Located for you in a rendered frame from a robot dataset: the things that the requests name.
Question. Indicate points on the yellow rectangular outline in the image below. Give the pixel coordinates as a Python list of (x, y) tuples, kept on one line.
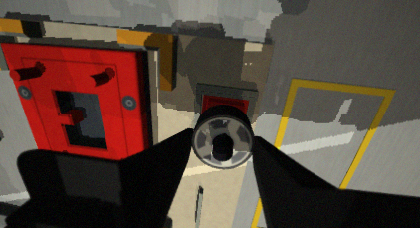
[(388, 94)]

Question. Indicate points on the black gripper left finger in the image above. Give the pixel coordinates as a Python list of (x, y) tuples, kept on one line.
[(139, 189)]

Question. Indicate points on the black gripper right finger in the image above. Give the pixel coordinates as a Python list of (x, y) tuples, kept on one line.
[(294, 197)]

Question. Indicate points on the black wheel with grey hub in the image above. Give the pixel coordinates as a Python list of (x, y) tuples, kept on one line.
[(216, 121)]

